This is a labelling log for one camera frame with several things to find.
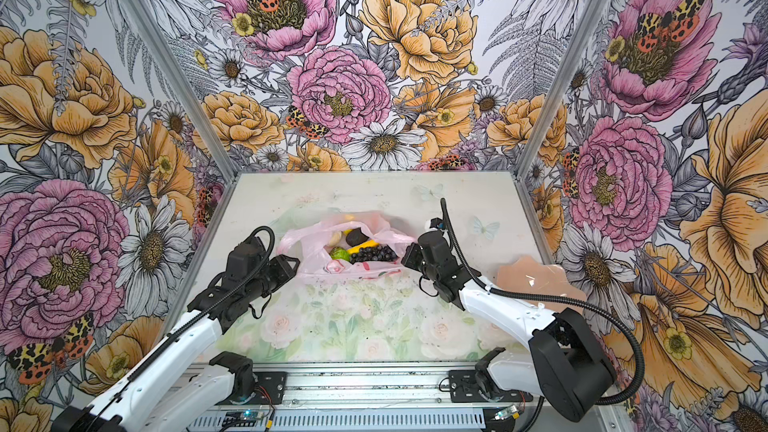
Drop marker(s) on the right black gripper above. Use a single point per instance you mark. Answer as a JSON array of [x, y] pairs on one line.
[[411, 253]]

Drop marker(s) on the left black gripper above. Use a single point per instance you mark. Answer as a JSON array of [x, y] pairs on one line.
[[281, 266]]

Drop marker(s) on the pink plastic bag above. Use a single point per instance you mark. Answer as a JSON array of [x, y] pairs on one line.
[[347, 246]]

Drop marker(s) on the pink scalloped bowl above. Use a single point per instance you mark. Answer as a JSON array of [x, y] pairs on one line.
[[527, 275]]

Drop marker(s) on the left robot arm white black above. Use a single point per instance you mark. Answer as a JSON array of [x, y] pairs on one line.
[[143, 399]]

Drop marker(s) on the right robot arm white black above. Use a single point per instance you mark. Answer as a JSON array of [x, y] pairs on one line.
[[563, 362]]

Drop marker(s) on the dark fake grape bunch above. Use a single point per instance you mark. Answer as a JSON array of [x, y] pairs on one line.
[[377, 253]]

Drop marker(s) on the yellow fake banana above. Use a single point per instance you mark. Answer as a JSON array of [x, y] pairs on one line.
[[369, 244]]

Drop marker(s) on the green fake lime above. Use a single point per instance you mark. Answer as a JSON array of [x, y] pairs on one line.
[[340, 254]]

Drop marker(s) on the yellow fake lemon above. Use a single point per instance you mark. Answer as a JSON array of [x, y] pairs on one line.
[[335, 239]]

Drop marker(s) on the left circuit board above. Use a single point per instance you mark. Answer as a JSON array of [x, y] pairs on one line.
[[245, 418]]

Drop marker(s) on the circuit board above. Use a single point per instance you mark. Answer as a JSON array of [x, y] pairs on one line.
[[508, 413], [245, 418]]

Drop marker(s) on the right circuit board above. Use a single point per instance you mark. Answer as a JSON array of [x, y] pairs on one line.
[[508, 413]]

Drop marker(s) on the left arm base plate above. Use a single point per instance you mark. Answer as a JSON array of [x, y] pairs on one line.
[[264, 387]]

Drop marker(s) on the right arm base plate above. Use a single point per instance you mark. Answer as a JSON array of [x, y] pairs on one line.
[[470, 386]]

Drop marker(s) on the white vented cable duct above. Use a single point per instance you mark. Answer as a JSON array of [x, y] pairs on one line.
[[383, 419]]

